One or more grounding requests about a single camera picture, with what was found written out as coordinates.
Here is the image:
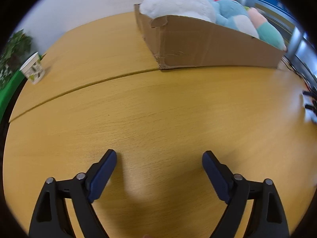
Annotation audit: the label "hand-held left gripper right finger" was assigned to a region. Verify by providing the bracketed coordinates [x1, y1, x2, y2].
[202, 150, 290, 238]

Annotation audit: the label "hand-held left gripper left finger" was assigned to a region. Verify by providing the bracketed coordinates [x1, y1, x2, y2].
[28, 149, 117, 238]

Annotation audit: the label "brown cardboard box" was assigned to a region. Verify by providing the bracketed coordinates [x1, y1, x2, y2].
[134, 4, 285, 70]

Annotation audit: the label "white black panda plush toy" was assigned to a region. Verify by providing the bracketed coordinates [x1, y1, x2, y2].
[140, 0, 216, 23]

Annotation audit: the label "white black blurry object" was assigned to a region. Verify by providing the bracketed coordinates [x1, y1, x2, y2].
[303, 91, 317, 124]

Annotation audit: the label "printed paper cup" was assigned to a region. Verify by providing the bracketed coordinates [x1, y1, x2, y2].
[19, 52, 46, 85]

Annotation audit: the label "green board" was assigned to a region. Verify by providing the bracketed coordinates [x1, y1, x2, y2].
[0, 71, 27, 121]

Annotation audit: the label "pale pink mint plush toy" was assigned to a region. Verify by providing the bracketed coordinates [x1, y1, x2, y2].
[248, 7, 288, 52]

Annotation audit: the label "green leafy plant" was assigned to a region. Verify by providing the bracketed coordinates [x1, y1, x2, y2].
[0, 29, 33, 90]

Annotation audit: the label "blue white plush toy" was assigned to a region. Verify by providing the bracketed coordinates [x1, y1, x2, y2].
[207, 0, 260, 39]

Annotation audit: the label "glass door with blue band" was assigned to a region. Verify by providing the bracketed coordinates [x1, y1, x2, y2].
[235, 0, 317, 85]

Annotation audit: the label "black cables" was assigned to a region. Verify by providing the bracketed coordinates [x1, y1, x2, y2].
[281, 55, 317, 92]

